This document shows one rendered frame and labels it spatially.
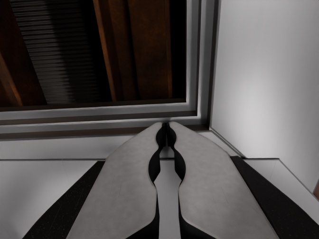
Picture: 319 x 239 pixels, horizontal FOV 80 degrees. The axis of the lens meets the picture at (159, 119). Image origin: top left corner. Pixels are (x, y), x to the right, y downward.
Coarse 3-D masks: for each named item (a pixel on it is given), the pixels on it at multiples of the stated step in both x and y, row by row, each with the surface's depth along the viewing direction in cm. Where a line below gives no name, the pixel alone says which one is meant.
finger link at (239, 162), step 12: (240, 168) 8; (252, 168) 8; (252, 180) 7; (264, 180) 7; (252, 192) 7; (264, 192) 7; (276, 192) 7; (264, 204) 6; (276, 204) 6; (288, 204) 6; (276, 216) 6; (288, 216) 6; (300, 216) 6; (276, 228) 6; (288, 228) 6; (300, 228) 6; (312, 228) 6
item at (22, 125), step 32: (192, 0) 11; (192, 32) 12; (192, 64) 13; (192, 96) 14; (0, 128) 15; (32, 128) 14; (64, 128) 14; (96, 128) 14; (128, 128) 14; (192, 128) 14
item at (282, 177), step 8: (280, 160) 14; (280, 168) 15; (288, 168) 15; (272, 176) 15; (280, 176) 15; (288, 176) 15; (280, 184) 15; (288, 184) 15; (296, 184) 15; (288, 192) 16; (296, 192) 16; (304, 192) 16; (296, 200) 16; (304, 200) 16; (312, 200) 16; (304, 208) 17; (312, 208) 17; (312, 216) 17
